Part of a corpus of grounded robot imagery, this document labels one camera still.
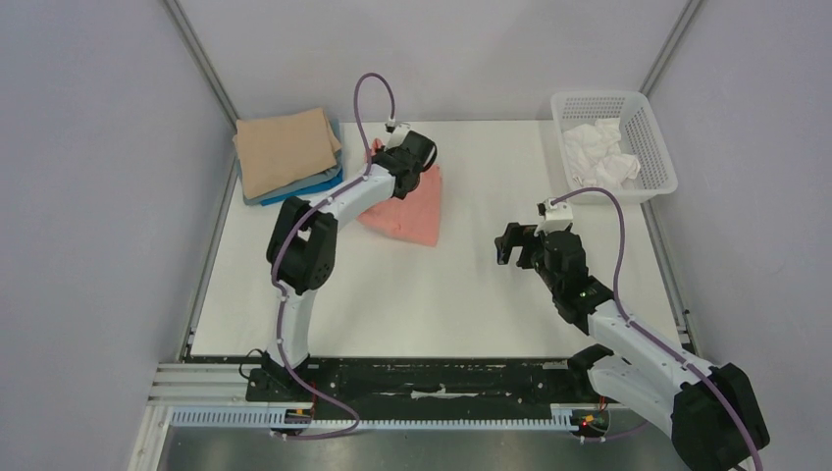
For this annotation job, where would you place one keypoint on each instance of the right aluminium frame post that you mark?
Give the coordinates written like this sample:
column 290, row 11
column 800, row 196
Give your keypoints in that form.
column 667, row 50

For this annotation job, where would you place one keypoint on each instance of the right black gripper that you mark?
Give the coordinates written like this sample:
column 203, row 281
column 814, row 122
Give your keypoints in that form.
column 525, row 247

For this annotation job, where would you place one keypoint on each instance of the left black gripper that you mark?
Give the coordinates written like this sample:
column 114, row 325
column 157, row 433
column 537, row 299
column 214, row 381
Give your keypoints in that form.
column 388, row 151

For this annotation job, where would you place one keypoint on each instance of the grey-teal folded t shirt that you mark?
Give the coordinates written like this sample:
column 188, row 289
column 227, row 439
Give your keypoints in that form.
column 316, row 178

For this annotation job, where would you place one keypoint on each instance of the beige folded t shirt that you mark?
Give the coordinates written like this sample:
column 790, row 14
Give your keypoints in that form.
column 275, row 152

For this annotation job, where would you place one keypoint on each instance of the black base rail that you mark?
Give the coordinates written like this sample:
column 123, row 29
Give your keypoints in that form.
column 421, row 388

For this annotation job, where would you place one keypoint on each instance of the white plastic laundry basket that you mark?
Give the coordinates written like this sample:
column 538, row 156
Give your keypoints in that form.
column 641, row 137

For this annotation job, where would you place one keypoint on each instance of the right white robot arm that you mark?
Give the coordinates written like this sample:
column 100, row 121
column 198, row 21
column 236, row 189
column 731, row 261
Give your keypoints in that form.
column 709, row 413

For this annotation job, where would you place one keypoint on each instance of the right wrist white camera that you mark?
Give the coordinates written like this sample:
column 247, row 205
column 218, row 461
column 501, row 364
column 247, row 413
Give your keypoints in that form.
column 556, row 217

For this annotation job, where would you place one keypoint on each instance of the wrist white camera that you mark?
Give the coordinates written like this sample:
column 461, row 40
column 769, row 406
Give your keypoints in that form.
column 397, row 131
column 556, row 217

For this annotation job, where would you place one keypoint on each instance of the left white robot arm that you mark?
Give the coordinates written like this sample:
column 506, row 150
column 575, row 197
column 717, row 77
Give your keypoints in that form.
column 302, row 252

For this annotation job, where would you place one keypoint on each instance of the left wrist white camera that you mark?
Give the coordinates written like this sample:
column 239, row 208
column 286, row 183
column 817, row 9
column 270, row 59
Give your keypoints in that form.
column 397, row 131

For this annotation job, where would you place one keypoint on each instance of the white crumpled t shirt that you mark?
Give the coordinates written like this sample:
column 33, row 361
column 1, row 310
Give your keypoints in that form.
column 596, row 158

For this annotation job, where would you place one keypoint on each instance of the white slotted cable duct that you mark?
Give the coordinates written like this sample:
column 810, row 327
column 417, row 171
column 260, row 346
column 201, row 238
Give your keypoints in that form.
column 560, row 420

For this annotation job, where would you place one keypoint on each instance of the left aluminium frame post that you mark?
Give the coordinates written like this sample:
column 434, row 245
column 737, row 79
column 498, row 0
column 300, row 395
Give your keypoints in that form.
column 192, row 43

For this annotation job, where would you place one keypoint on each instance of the aluminium frame post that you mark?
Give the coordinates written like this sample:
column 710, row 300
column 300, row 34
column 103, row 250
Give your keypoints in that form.
column 192, row 43
column 667, row 50

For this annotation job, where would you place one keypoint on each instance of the blue folded t shirt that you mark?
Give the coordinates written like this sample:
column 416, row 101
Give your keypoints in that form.
column 311, row 189

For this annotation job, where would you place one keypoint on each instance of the salmon pink t shirt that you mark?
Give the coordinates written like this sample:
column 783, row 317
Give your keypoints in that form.
column 416, row 218

